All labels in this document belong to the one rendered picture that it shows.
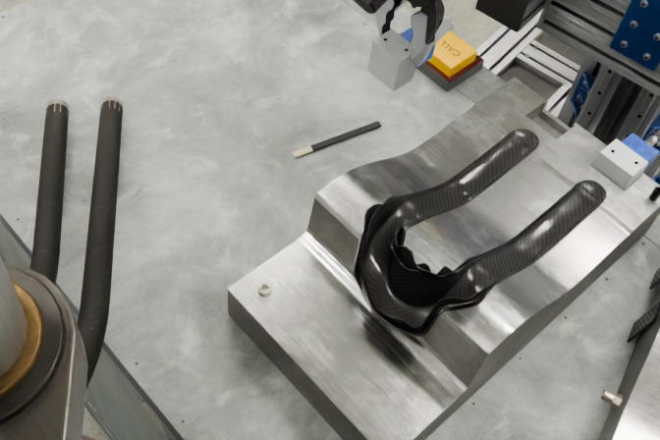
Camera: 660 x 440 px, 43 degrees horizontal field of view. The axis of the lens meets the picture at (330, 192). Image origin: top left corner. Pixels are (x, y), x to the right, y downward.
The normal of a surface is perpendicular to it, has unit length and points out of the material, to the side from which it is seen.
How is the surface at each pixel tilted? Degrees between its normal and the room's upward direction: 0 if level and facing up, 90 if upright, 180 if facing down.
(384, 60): 90
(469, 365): 84
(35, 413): 0
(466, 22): 0
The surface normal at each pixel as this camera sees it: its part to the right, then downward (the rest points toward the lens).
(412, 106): 0.08, -0.60
